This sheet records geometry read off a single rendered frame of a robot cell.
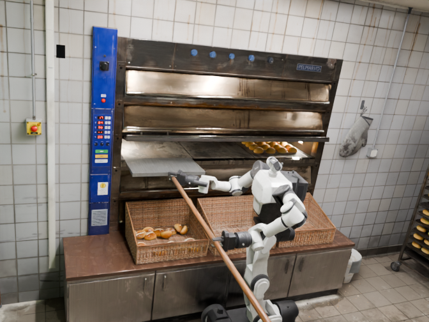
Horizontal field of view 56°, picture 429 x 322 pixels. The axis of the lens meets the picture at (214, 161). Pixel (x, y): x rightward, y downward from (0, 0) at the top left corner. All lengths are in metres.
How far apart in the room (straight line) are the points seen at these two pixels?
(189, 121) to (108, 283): 1.34
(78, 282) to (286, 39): 2.39
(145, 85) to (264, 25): 1.04
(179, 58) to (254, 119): 0.83
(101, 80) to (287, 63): 1.51
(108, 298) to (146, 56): 1.73
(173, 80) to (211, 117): 0.44
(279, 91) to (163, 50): 1.05
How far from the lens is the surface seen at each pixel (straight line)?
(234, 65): 3.28
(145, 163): 3.19
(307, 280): 3.79
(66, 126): 3.06
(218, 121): 3.30
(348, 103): 3.95
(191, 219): 3.42
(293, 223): 2.17
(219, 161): 3.43
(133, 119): 3.09
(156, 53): 3.06
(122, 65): 3.01
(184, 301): 3.31
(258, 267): 2.87
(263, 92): 3.41
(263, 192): 2.53
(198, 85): 3.18
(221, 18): 3.18
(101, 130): 3.05
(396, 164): 4.63
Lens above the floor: 2.31
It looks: 19 degrees down
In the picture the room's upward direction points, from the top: 8 degrees clockwise
